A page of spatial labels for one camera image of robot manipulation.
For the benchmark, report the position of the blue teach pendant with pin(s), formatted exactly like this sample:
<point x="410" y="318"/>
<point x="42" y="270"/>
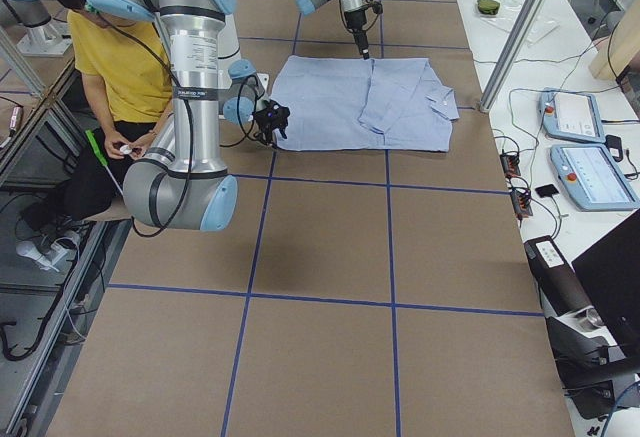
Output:
<point x="592" y="178"/>
<point x="571" y="116"/>

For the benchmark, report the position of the black monitor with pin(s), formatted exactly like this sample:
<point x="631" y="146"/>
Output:
<point x="608" y="272"/>

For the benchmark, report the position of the person in yellow shirt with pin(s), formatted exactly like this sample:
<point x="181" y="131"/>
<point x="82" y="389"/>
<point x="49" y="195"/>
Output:
<point x="123" y="71"/>

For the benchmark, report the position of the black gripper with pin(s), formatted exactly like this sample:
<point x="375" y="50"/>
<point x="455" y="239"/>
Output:
<point x="263" y="122"/>
<point x="356" y="21"/>

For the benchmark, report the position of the light blue striped shirt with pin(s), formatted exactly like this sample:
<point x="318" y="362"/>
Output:
<point x="375" y="104"/>

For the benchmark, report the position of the upper blue teach pendant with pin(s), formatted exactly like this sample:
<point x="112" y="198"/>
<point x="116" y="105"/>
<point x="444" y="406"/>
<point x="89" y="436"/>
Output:
<point x="571" y="116"/>

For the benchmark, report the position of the green cloth pouch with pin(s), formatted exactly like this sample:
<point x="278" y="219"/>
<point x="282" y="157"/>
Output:
<point x="488" y="7"/>

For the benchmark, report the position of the lower blue teach pendant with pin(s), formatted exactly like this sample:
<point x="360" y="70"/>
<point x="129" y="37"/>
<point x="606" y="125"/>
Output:
<point x="592" y="178"/>

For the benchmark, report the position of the small black phone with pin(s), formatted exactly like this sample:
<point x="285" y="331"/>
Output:
<point x="547" y="191"/>

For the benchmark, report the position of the aluminium frame post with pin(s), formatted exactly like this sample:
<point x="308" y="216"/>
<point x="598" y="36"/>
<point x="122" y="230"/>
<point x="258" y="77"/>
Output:
<point x="522" y="26"/>

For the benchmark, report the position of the green handled tool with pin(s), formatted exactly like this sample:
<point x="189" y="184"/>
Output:
<point x="102" y="162"/>

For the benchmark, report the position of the black device with buttons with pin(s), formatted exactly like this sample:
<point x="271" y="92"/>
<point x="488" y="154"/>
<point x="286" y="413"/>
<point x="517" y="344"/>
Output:
<point x="555" y="276"/>

